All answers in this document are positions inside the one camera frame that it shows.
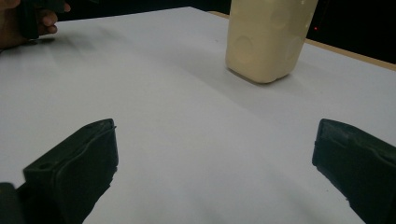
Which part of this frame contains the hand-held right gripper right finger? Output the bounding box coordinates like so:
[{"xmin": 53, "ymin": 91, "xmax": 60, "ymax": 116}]
[{"xmin": 311, "ymin": 118, "xmax": 396, "ymax": 224}]

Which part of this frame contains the cream square cup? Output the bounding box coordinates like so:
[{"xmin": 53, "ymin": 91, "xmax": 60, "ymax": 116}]
[{"xmin": 225, "ymin": 0, "xmax": 319, "ymax": 85}]

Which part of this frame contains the white board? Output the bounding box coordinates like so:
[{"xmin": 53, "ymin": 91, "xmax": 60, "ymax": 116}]
[{"xmin": 0, "ymin": 6, "xmax": 396, "ymax": 224}]

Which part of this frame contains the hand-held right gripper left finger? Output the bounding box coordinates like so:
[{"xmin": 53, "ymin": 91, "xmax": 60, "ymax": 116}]
[{"xmin": 22, "ymin": 118, "xmax": 120, "ymax": 224}]

